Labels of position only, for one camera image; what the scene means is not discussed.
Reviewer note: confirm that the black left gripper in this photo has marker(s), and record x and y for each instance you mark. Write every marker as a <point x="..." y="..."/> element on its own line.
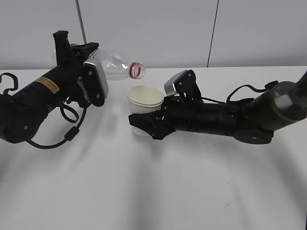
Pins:
<point x="70" y="59"/>

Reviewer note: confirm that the clear water bottle red label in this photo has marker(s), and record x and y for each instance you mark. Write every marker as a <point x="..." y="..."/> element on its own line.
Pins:
<point x="115" y="68"/>

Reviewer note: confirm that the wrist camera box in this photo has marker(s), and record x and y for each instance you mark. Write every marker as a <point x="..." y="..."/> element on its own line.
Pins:
<point x="95" y="82"/>
<point x="183" y="83"/>

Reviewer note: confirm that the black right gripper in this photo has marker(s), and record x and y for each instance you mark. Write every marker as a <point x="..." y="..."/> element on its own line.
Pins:
<point x="176" y="114"/>

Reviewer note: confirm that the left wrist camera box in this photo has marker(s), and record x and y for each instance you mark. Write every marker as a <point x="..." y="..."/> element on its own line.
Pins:
<point x="95" y="82"/>

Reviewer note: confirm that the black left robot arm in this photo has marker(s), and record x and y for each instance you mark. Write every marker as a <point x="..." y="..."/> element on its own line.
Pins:
<point x="23" y="111"/>

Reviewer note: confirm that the white paper cup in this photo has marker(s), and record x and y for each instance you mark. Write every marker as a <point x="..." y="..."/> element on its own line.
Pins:
<point x="144" y="99"/>

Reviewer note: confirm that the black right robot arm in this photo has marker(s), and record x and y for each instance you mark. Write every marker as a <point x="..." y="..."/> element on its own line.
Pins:
<point x="249" y="120"/>

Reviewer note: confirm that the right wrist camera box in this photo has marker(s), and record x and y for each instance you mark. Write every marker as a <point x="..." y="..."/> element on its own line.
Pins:
<point x="183" y="83"/>

